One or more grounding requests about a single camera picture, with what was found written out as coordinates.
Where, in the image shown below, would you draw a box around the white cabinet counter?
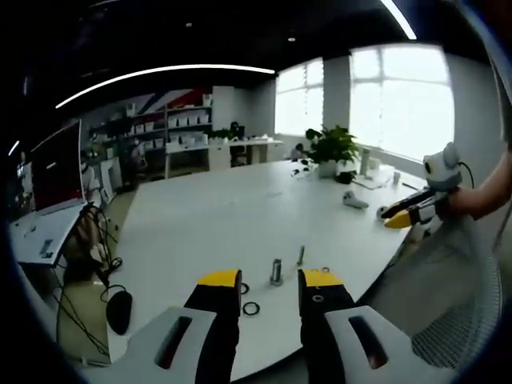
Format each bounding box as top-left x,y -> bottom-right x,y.
165,137 -> 284,179

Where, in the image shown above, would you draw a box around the white handheld controller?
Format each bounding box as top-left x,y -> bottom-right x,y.
342,190 -> 370,210

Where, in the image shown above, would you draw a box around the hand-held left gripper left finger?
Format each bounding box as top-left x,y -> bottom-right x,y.
119,268 -> 243,384

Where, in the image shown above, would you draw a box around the white flat box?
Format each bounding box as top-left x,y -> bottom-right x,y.
353,165 -> 395,190

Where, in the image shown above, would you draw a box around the grey mesh chair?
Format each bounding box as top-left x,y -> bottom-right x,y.
359,218 -> 506,371

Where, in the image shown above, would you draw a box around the thick threaded stud with base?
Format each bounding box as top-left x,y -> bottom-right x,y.
269,258 -> 285,286

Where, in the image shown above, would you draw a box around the potted green plant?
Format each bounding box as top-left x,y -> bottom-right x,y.
305,125 -> 361,179

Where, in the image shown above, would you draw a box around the white side desk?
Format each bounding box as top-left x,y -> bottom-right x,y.
9,202 -> 94,268

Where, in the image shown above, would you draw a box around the storage shelf with white bins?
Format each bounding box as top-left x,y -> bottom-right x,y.
85,94 -> 214,163

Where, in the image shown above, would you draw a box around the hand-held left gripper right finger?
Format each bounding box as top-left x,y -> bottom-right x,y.
297,267 -> 442,384

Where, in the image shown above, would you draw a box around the black floor cables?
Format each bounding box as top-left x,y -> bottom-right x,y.
54,206 -> 134,361

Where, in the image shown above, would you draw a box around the long ceiling light strip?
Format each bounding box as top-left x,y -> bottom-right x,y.
54,63 -> 277,110

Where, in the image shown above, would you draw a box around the black oval object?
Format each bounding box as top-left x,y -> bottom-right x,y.
106,290 -> 134,337

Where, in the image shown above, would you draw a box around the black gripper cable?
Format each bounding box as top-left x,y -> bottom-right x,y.
458,158 -> 476,190

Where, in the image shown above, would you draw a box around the black office chair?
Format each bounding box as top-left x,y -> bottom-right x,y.
229,121 -> 247,167

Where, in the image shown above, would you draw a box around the short ceiling light strip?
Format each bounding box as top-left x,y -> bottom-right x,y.
379,0 -> 418,41

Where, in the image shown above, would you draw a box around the red screen monitor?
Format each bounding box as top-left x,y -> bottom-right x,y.
29,118 -> 88,216

